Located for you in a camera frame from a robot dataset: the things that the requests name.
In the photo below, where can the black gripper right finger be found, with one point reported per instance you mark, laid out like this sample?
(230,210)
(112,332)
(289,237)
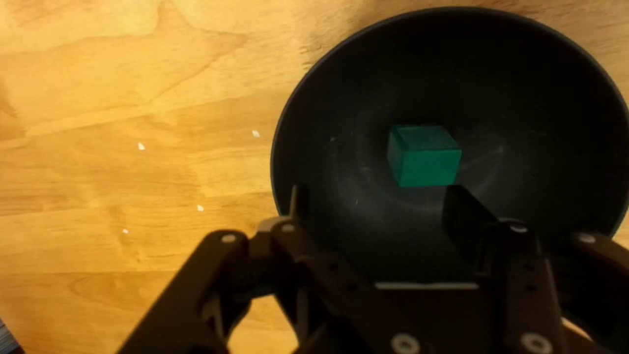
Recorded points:
(523,288)

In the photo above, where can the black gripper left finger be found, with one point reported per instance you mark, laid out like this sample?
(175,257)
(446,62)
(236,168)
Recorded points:
(261,276)

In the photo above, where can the green cube block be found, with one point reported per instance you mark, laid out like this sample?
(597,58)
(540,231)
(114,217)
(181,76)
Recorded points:
(423,158)

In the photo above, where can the black bowl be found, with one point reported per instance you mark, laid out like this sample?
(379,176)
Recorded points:
(458,72)

